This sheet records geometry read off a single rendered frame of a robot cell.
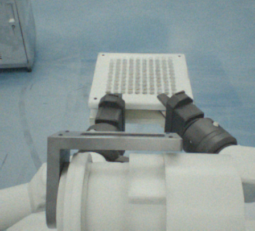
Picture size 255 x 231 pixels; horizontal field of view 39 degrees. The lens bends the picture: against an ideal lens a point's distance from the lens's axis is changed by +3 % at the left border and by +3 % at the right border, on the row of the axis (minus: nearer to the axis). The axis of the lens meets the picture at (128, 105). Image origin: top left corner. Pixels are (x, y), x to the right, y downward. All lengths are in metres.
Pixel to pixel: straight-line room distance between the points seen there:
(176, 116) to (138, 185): 0.54
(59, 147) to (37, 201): 0.39
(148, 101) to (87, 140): 0.60
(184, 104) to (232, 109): 1.81
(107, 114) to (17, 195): 0.23
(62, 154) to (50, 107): 2.30
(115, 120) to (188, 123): 0.15
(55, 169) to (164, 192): 0.07
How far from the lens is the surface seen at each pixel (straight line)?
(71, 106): 2.53
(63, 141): 0.23
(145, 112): 0.87
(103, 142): 0.23
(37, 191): 0.62
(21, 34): 2.80
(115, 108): 0.75
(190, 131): 0.72
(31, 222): 0.36
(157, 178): 0.23
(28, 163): 2.16
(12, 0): 2.69
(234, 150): 0.67
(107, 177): 0.23
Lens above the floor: 1.49
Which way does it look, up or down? 37 degrees down
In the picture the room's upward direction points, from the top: straight up
